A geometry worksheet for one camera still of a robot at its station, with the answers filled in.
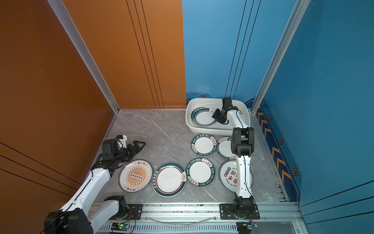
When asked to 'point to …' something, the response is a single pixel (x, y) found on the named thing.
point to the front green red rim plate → (169, 179)
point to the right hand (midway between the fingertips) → (213, 116)
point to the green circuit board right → (245, 227)
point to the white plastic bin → (217, 128)
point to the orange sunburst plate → (135, 176)
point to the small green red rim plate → (202, 116)
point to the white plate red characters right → (228, 176)
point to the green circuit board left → (121, 226)
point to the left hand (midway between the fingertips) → (142, 145)
